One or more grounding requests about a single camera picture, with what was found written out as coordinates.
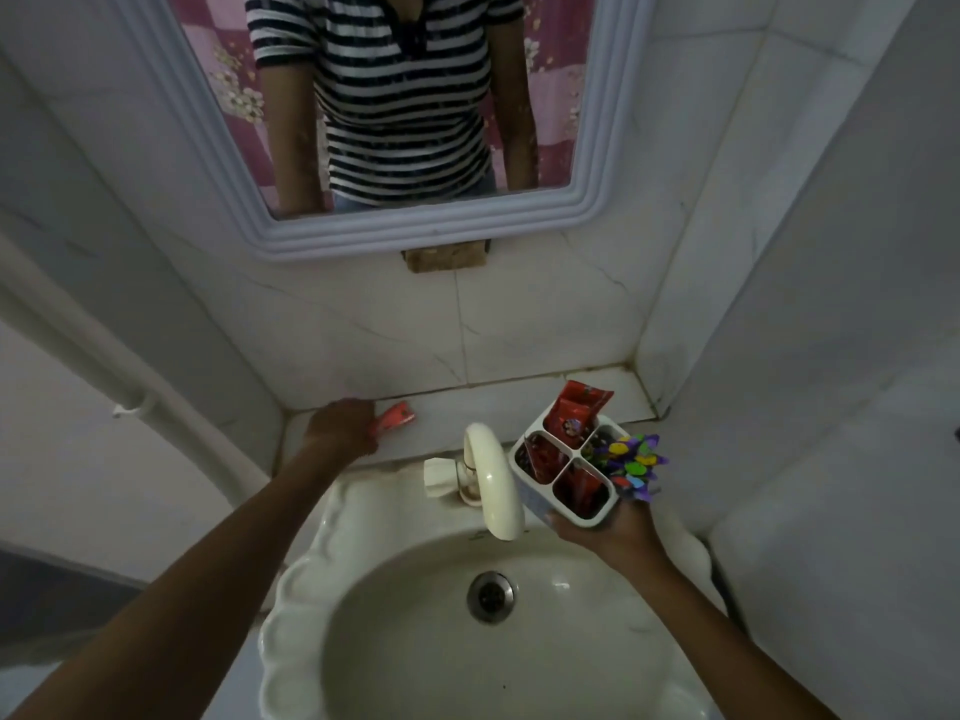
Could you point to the pink cleaning cloth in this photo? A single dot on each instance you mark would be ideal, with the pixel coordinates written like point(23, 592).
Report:
point(396, 419)

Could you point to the person's right hand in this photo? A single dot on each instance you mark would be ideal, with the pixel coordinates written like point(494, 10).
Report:
point(616, 536)

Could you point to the brown wooden mirror block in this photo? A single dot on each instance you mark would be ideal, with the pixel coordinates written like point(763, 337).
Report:
point(444, 256)

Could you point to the person's right fingers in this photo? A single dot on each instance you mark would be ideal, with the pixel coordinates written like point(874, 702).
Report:
point(561, 521)

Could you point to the white wall pipe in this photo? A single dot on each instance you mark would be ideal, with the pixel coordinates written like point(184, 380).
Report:
point(112, 367)

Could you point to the red toothpaste tube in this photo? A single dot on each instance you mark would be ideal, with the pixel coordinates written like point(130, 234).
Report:
point(574, 418)

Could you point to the person's left hand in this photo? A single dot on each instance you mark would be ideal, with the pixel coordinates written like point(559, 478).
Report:
point(341, 431)

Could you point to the person's left forearm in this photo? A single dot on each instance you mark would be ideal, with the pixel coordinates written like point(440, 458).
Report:
point(180, 592)

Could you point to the white ceramic sink basin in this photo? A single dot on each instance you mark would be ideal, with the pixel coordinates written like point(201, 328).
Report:
point(480, 614)

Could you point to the metal sink drain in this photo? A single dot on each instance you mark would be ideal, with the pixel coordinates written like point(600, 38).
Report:
point(490, 596)

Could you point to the white sink faucet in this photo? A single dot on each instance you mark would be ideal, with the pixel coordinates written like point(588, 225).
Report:
point(484, 479)

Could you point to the person's right forearm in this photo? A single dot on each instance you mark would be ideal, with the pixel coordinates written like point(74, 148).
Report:
point(720, 637)

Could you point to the white framed wall mirror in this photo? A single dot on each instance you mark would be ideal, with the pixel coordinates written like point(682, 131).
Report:
point(390, 119)

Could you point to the colourful plastic flower bunch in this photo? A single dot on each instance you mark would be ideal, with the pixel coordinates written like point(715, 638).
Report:
point(634, 461)

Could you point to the white four-compartment holder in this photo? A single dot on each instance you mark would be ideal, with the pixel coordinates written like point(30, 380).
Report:
point(564, 472)

